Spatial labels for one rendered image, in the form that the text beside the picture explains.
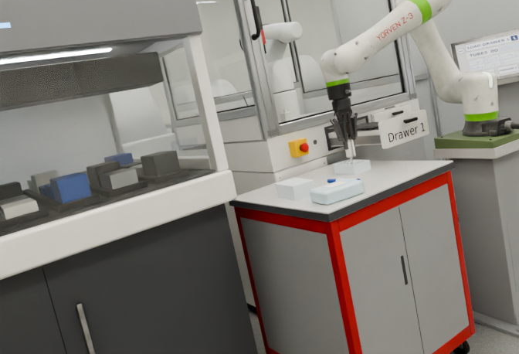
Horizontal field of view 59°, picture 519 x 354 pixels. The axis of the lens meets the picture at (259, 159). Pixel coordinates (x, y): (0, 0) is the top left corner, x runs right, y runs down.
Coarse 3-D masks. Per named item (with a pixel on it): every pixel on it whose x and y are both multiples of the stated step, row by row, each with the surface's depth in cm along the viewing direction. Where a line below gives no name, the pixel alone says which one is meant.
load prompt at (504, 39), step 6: (504, 36) 246; (510, 36) 245; (516, 36) 243; (480, 42) 250; (486, 42) 249; (492, 42) 247; (498, 42) 246; (504, 42) 244; (510, 42) 243; (468, 48) 251; (474, 48) 250; (480, 48) 248
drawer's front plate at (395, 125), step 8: (416, 112) 193; (424, 112) 196; (392, 120) 185; (400, 120) 187; (424, 120) 196; (384, 128) 182; (392, 128) 185; (400, 128) 187; (408, 128) 190; (416, 128) 193; (424, 128) 196; (384, 136) 182; (392, 136) 185; (400, 136) 187; (408, 136) 190; (416, 136) 193; (384, 144) 182; (392, 144) 185
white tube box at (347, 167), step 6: (342, 162) 185; (348, 162) 182; (360, 162) 178; (366, 162) 177; (336, 168) 183; (342, 168) 180; (348, 168) 176; (354, 168) 174; (360, 168) 175; (366, 168) 177; (348, 174) 177; (354, 174) 174
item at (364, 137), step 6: (360, 132) 194; (366, 132) 191; (372, 132) 188; (378, 132) 186; (330, 138) 210; (336, 138) 207; (360, 138) 194; (366, 138) 192; (372, 138) 189; (378, 138) 186; (330, 144) 211; (336, 144) 208; (342, 144) 204; (360, 144) 195; (366, 144) 193; (372, 144) 190; (378, 144) 187
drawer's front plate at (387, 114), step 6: (396, 108) 234; (402, 108) 236; (408, 108) 239; (372, 114) 225; (378, 114) 226; (384, 114) 229; (390, 114) 231; (402, 114) 236; (372, 120) 226; (378, 120) 226; (384, 120) 229
